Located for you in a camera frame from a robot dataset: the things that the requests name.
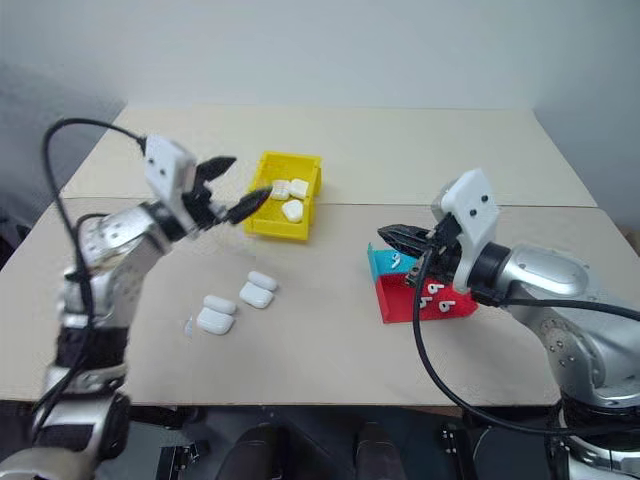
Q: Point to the small white plastic block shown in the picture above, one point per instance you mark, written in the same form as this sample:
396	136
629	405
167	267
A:
280	191

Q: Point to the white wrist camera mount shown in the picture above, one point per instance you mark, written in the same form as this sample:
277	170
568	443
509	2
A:
167	165
475	210

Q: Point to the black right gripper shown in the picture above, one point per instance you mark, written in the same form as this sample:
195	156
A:
440	260

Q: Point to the white earbud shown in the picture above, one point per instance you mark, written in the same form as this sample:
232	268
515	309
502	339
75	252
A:
396	260
446	306
433	289
424	303

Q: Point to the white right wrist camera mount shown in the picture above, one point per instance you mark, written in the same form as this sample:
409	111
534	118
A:
475	210

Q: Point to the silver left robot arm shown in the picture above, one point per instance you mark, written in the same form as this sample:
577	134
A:
120	235

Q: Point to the dark round base plate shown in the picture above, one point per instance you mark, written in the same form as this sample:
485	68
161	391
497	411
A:
515	455

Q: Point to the black metal bracket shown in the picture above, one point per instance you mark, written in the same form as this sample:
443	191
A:
455	450
182	462

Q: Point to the dark rounded shape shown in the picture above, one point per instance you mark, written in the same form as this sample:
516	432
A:
377	450
252	450

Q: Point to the red plastic tray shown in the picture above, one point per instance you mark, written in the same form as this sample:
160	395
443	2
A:
395	300

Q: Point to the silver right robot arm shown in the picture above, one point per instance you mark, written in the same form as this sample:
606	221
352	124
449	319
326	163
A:
545	270

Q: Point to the yellow plastic bin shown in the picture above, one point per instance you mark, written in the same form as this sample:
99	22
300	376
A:
275	227

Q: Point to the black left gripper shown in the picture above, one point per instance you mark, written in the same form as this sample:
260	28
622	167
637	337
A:
200	210

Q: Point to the blue plastic tray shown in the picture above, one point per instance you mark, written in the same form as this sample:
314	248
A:
382	262

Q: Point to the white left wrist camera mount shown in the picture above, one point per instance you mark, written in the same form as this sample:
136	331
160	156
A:
167	165

